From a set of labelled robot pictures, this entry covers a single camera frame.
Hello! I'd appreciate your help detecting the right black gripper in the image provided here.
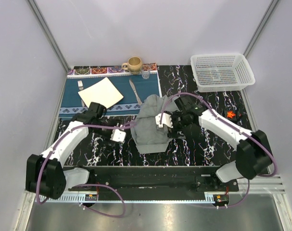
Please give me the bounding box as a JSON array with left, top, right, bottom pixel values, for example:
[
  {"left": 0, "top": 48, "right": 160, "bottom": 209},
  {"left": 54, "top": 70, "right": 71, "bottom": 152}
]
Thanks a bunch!
[{"left": 167, "top": 111, "right": 189, "bottom": 140}]

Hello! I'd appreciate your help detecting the grey button shirt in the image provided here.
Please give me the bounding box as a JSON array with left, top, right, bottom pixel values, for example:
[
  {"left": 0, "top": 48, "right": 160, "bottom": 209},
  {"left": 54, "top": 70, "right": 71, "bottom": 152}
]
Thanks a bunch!
[{"left": 131, "top": 94, "right": 171, "bottom": 154}]

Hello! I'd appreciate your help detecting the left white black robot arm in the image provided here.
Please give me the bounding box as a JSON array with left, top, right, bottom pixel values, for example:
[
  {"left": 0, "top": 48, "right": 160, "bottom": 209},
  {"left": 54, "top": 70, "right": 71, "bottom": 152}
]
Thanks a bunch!
[{"left": 25, "top": 102, "right": 126, "bottom": 199}]

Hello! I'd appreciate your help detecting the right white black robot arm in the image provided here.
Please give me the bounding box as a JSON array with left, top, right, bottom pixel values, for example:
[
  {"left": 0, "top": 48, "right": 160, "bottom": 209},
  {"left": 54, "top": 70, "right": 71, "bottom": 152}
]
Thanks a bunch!
[{"left": 157, "top": 92, "right": 275, "bottom": 191}]

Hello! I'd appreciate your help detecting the orange brooch in black box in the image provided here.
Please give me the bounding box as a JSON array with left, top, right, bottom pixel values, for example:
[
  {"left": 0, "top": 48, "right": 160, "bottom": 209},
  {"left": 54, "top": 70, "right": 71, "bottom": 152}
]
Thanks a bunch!
[{"left": 223, "top": 109, "right": 242, "bottom": 123}]

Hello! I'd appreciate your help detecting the black marble pattern mat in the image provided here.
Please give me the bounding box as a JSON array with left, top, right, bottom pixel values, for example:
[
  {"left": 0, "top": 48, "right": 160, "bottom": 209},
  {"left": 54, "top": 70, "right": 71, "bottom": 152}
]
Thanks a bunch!
[{"left": 56, "top": 64, "right": 251, "bottom": 167}]

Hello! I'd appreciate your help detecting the beige square plate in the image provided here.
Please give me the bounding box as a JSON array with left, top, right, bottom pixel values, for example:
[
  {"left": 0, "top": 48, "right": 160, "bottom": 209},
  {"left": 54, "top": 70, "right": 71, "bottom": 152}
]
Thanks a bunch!
[{"left": 78, "top": 77, "right": 124, "bottom": 109}]

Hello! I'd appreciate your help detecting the silver table knife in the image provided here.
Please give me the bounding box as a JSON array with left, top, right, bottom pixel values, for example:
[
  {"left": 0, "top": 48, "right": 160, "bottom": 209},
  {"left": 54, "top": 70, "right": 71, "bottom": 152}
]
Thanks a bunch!
[{"left": 129, "top": 79, "right": 142, "bottom": 105}]

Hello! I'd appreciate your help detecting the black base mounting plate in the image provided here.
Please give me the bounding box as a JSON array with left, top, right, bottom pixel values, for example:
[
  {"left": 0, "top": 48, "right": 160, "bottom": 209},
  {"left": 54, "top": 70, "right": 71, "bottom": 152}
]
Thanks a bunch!
[{"left": 86, "top": 166, "right": 239, "bottom": 201}]

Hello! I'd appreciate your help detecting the blue patterned placemat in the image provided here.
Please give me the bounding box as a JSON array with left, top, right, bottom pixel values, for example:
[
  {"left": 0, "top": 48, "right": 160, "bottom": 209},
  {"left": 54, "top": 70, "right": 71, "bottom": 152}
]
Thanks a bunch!
[{"left": 59, "top": 63, "right": 162, "bottom": 119}]

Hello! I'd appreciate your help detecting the silver fork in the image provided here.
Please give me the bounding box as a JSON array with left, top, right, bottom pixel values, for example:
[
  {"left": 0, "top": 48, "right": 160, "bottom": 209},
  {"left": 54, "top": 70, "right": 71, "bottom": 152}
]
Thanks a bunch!
[{"left": 77, "top": 80, "right": 85, "bottom": 107}]

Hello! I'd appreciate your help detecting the small clear glass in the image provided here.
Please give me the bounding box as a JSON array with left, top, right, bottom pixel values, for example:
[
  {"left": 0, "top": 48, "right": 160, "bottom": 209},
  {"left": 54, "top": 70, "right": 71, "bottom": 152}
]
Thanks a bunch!
[{"left": 140, "top": 64, "right": 151, "bottom": 79}]

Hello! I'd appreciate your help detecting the white plastic mesh basket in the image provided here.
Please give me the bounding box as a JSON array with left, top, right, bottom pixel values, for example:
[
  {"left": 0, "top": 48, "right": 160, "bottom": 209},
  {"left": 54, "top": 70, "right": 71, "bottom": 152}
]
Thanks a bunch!
[{"left": 190, "top": 53, "right": 255, "bottom": 92}]

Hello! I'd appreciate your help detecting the tan ceramic mug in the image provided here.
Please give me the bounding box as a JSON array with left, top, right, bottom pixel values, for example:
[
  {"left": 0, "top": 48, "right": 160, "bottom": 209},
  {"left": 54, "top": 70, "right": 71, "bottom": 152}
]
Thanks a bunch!
[{"left": 121, "top": 56, "right": 143, "bottom": 75}]

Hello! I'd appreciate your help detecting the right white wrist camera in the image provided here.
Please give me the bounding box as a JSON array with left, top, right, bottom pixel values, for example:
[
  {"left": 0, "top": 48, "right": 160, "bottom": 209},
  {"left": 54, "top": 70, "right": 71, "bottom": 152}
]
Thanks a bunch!
[{"left": 155, "top": 113, "right": 173, "bottom": 128}]

